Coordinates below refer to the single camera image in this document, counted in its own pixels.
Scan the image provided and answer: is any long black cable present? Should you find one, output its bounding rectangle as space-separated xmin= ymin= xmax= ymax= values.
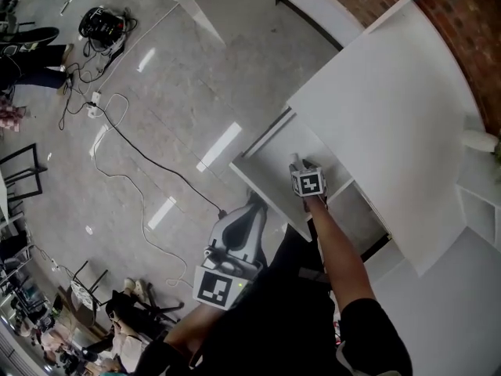
xmin=92 ymin=103 xmax=228 ymax=219

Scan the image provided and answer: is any person's left forearm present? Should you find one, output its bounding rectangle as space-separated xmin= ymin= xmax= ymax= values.
xmin=163 ymin=303 xmax=236 ymax=358

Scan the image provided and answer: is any person's right forearm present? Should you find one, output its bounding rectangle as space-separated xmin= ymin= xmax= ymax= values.
xmin=303 ymin=194 xmax=377 ymax=313

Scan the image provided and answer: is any black metal frame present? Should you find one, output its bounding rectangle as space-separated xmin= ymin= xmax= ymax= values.
xmin=0 ymin=143 xmax=49 ymax=201

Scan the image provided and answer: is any person's black clothing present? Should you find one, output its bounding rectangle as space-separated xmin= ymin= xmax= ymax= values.
xmin=135 ymin=221 xmax=414 ymax=376

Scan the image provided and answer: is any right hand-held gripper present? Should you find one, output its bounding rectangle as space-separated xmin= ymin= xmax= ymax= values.
xmin=288 ymin=159 xmax=328 ymax=198

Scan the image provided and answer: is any long white cable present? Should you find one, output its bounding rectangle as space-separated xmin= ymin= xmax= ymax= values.
xmin=90 ymin=92 xmax=196 ymax=289

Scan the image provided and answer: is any black floor device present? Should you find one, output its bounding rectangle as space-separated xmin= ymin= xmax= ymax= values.
xmin=77 ymin=6 xmax=139 ymax=56

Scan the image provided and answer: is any white power strip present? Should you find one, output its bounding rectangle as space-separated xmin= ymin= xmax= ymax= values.
xmin=85 ymin=91 xmax=103 ymax=119

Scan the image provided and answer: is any white desk with hutch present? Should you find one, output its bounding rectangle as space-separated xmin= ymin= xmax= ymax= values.
xmin=287 ymin=0 xmax=501 ymax=278

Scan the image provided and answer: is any white vase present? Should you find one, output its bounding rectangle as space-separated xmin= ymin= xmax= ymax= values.
xmin=461 ymin=128 xmax=500 ymax=154

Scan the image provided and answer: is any black chair patterned seat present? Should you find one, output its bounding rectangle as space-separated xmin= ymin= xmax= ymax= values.
xmin=69 ymin=259 xmax=110 ymax=313

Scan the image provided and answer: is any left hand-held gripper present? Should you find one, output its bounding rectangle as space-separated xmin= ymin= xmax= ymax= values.
xmin=193 ymin=204 xmax=270 ymax=312

